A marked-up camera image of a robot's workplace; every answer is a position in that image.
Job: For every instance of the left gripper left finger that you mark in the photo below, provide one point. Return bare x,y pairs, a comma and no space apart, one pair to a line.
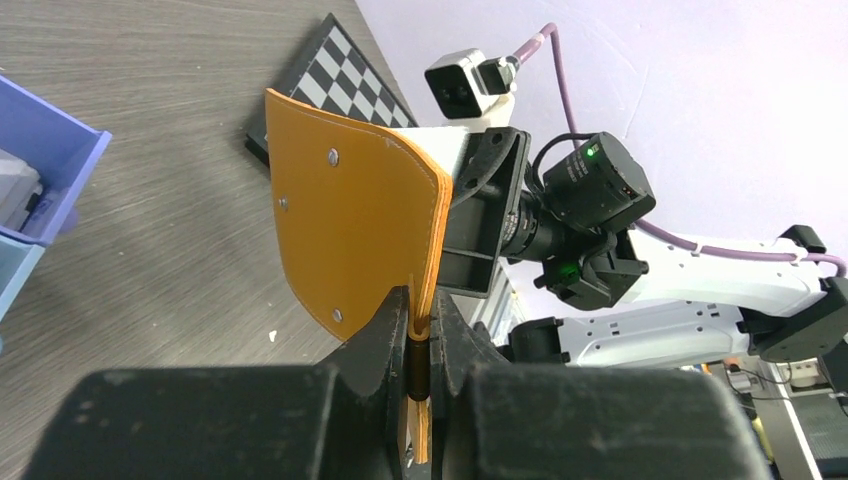
366,428

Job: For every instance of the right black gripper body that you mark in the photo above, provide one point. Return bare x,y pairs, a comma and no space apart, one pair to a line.
486,190

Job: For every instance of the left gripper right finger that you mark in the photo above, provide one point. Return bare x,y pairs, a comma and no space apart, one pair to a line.
456,350

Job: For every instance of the orange leather card holder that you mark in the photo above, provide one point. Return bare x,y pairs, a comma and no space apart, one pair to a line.
360,209

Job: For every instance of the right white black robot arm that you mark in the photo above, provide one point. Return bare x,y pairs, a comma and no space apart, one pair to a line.
646,298

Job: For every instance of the black white checkerboard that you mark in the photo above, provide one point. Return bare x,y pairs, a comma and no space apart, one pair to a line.
330,72

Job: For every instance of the blue purple three-drawer organizer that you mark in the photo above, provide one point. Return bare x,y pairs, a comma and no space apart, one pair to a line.
47,157

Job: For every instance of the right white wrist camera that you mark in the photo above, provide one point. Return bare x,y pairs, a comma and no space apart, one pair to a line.
472,90

